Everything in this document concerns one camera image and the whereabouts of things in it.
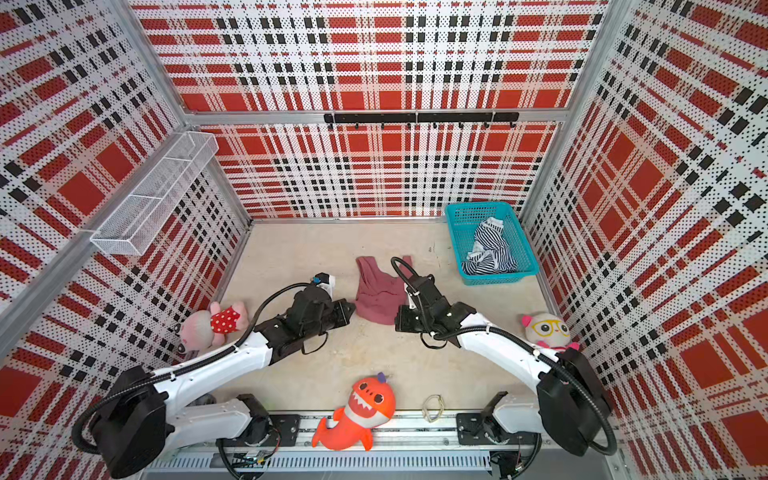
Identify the pink ribbed tank top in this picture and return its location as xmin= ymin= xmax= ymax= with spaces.
xmin=354 ymin=256 xmax=408 ymax=326

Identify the blue white striped tank top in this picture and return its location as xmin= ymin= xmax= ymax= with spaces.
xmin=462 ymin=217 xmax=518 ymax=275

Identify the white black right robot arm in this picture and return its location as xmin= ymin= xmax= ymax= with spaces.
xmin=395 ymin=274 xmax=618 ymax=456

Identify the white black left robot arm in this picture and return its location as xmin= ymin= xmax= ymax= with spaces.
xmin=71 ymin=283 xmax=356 ymax=479

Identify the teal plastic basket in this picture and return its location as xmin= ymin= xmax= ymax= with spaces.
xmin=445 ymin=202 xmax=539 ymax=286

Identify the beige rubber band loop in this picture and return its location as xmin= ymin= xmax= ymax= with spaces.
xmin=421 ymin=394 xmax=445 ymax=423

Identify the red shark plush toy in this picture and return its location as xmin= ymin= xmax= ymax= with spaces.
xmin=311 ymin=372 xmax=396 ymax=451

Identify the pink pig plush toy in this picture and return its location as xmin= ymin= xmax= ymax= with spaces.
xmin=179 ymin=301 xmax=249 ymax=352

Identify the white pink axolotl plush toy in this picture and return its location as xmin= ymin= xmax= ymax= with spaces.
xmin=521 ymin=313 xmax=581 ymax=351

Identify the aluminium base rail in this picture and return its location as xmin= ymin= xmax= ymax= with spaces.
xmin=142 ymin=411 xmax=627 ymax=479

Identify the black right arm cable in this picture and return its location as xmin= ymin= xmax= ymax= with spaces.
xmin=390 ymin=256 xmax=619 ymax=457

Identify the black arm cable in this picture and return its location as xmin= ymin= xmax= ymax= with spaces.
xmin=70 ymin=281 xmax=313 ymax=455
xmin=390 ymin=256 xmax=619 ymax=457

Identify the black wall hook rail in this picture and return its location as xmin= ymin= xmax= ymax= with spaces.
xmin=323 ymin=111 xmax=520 ymax=127

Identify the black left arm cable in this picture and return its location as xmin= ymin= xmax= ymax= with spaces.
xmin=70 ymin=281 xmax=313 ymax=455

